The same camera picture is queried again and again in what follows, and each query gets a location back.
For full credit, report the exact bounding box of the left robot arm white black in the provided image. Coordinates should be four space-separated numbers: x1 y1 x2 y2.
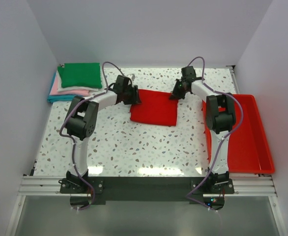
61 75 141 193

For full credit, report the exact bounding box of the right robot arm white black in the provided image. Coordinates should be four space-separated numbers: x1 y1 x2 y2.
170 66 236 193

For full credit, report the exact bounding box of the green folded t shirt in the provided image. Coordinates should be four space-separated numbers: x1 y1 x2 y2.
58 63 102 89

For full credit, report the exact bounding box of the teal folded t shirt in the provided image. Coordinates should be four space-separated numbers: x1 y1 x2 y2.
47 71 79 103

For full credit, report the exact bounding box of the red plastic bin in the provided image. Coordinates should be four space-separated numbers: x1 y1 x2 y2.
212 94 275 174

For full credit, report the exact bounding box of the pink folded t shirt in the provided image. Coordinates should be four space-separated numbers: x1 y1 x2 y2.
50 73 89 96

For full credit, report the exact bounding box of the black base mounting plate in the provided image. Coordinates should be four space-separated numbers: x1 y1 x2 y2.
58 176 235 209

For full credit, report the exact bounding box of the red t shirt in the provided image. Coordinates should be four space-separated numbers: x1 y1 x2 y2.
130 89 178 126

